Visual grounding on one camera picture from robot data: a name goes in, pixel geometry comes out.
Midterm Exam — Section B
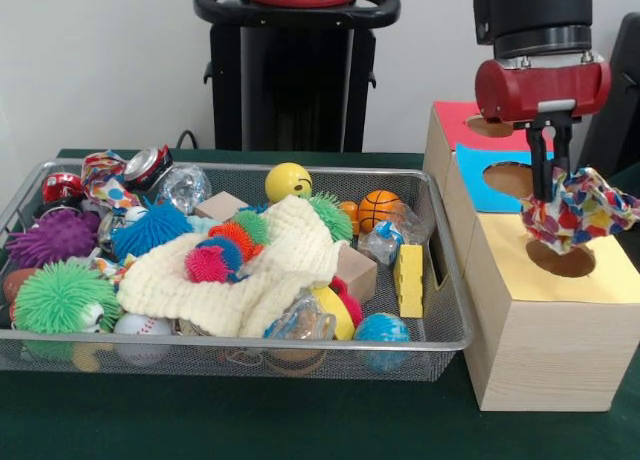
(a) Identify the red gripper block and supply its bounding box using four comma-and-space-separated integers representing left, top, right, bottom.
473, 58, 613, 202

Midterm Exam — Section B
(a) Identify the colourful heart print cloth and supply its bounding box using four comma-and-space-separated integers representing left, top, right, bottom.
519, 166, 640, 255

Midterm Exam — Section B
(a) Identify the wooden box with three holes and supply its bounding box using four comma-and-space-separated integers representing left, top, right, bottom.
422, 99, 640, 414

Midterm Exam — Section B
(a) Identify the shallow mesh bin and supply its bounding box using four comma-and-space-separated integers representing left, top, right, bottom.
0, 157, 476, 384

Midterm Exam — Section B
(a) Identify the orange basketball toy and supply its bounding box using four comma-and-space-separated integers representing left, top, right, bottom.
357, 189, 404, 233

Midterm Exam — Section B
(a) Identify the yellow foam block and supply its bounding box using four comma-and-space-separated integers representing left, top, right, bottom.
392, 243, 425, 319

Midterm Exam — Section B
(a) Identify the blue globe ball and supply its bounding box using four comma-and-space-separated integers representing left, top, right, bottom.
353, 312, 411, 371

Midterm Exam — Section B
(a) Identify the yellow smiley ball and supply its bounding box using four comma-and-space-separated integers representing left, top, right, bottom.
264, 162, 314, 205

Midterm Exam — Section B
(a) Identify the multicolour spiky caterpillar toy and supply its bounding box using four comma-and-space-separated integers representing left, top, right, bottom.
183, 210, 271, 284

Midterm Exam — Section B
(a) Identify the cream knitted cloth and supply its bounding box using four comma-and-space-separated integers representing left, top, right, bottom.
117, 194, 351, 339

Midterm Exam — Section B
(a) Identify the dark green tablecloth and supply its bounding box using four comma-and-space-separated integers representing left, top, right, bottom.
0, 148, 640, 460

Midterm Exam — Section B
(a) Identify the crushed red soda can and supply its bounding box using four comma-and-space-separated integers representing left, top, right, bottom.
122, 144, 174, 191

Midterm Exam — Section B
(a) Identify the large blue spiky ball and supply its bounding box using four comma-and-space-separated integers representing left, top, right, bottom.
110, 199, 196, 261

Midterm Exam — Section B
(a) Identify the purple spiky ball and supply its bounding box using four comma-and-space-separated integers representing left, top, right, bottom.
4, 208, 102, 270

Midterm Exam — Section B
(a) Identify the large green spiky ball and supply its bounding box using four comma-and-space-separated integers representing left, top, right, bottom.
12, 259, 124, 334

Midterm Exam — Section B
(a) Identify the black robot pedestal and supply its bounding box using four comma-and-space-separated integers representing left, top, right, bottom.
192, 0, 402, 154

